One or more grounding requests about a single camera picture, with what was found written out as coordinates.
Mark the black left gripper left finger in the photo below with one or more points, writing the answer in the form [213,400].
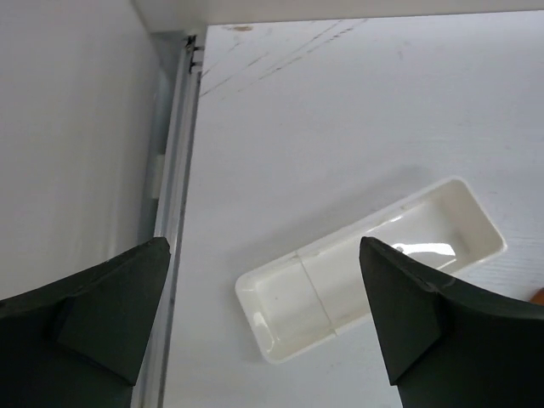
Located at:
[81,341]

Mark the white plastic tray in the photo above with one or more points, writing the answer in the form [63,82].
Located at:
[316,292]

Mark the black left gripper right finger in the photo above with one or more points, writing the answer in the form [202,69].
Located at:
[448,343]

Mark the orange triangular wood block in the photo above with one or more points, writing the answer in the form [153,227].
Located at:
[538,297]

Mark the left aluminium rail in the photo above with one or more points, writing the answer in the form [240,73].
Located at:
[166,189]

